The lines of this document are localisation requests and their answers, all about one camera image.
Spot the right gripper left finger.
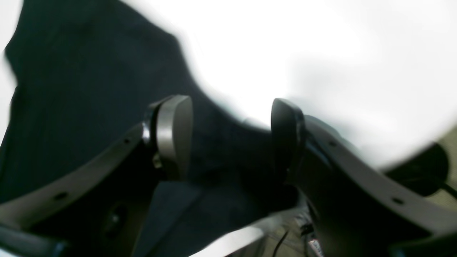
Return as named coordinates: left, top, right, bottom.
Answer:
left=0, top=95, right=194, bottom=229

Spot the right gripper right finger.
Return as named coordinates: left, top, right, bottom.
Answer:
left=271, top=98, right=456, bottom=250

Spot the black T-shirt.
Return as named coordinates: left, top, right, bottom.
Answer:
left=1, top=0, right=298, bottom=257

